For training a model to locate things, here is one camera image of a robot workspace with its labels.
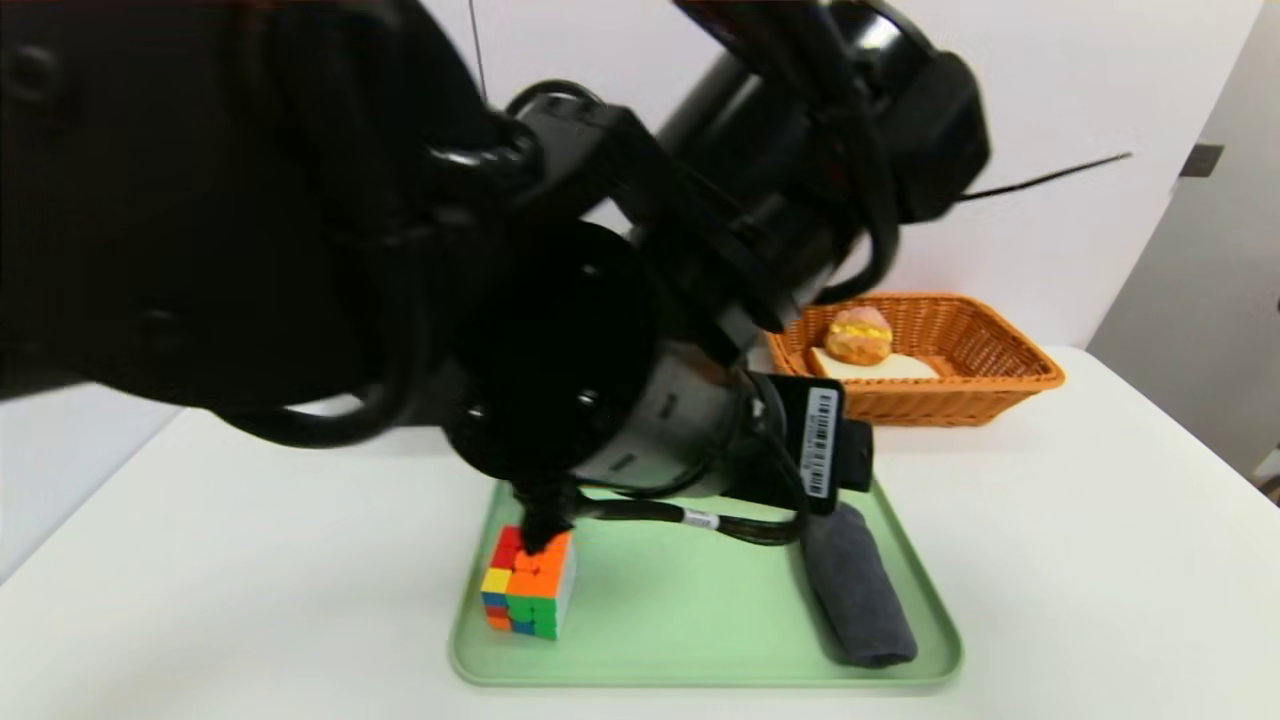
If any cream bun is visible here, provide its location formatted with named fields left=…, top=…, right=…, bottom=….
left=825, top=306, right=894, bottom=366

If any white toast bread slice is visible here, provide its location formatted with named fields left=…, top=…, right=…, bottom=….
left=810, top=347, right=941, bottom=381

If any dark grey towel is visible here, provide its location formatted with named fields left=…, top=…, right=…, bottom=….
left=803, top=503, right=918, bottom=669

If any orange wicker basket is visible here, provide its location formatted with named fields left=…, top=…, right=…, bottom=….
left=765, top=292, right=1064, bottom=428

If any multicoloured puzzle cube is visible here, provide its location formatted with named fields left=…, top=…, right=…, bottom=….
left=481, top=527, right=577, bottom=641

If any light green plastic tray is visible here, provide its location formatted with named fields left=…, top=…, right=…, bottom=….
left=450, top=480, right=963, bottom=689

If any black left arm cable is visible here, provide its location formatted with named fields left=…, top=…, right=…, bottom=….
left=575, top=495, right=806, bottom=548

